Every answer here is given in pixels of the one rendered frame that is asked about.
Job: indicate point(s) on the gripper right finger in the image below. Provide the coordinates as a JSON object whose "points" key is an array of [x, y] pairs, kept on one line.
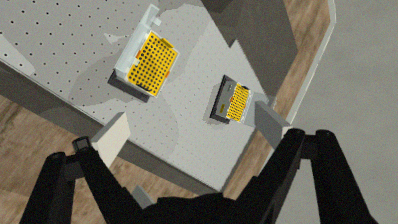
{"points": [[339, 198]]}

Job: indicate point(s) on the grey perforated base plate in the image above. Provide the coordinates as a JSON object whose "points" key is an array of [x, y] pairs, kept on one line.
{"points": [[70, 48]]}

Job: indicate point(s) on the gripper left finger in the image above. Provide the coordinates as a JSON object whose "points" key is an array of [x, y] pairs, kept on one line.
{"points": [[51, 200]]}

